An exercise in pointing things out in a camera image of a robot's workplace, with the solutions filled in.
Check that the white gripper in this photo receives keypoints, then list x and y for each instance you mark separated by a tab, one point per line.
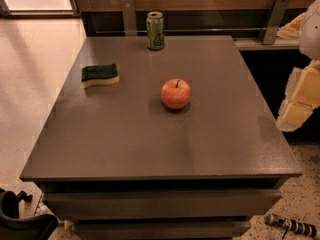
310	34

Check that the green soda can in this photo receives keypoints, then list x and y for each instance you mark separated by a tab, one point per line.
155	30

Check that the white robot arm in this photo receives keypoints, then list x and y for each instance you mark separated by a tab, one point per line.
309	37

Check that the red apple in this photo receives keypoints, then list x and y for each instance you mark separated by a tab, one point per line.
176	94

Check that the grey drawer cabinet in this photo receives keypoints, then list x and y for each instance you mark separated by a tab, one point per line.
120	165

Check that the green and yellow sponge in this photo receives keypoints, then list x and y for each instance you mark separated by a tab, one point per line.
99	75

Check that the right metal bracket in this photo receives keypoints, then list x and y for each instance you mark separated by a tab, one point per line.
269	32

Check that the metal bracket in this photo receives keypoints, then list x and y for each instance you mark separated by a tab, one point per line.
129	17
269	32

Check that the left metal bracket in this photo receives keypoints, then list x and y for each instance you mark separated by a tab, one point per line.
129	17

